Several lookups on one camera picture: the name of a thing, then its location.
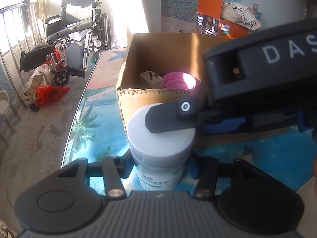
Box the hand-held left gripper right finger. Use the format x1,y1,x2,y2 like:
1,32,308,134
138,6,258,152
187,153,267,194

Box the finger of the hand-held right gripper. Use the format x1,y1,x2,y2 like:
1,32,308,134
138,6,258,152
194,111,308,138
145,100,199,134

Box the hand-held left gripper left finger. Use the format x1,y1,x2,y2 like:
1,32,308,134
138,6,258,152
57,149,135,194

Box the white plastic bottle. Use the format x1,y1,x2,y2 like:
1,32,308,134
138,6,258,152
126,103,195,191

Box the pink silicone lid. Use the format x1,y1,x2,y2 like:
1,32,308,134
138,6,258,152
162,72,197,90

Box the white charger plug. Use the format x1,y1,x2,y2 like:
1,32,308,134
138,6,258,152
139,70,163,90

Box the brown cardboard box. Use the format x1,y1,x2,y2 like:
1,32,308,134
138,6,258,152
116,32,300,149

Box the blue pump bottle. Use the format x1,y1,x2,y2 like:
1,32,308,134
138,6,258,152
252,2,262,20

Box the white cloth bundle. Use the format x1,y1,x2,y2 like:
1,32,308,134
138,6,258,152
220,1,262,29

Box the orange appliance box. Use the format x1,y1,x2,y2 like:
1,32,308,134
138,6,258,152
196,0,250,39

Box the white woven bag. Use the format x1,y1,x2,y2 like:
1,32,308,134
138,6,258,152
20,64,53,106

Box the blue patterned blanket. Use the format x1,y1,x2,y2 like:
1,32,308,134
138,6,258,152
0,62,11,129

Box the grey wheelchair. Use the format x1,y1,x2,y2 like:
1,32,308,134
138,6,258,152
19,0,117,86

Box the beige hanging cloth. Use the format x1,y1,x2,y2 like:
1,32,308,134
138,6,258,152
34,0,49,19

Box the metal railing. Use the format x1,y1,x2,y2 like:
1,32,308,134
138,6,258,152
0,1,53,145

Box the black cable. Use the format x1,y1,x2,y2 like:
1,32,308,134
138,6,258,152
223,2,246,18

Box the floral wall cloth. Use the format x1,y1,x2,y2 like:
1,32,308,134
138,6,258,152
161,0,242,24

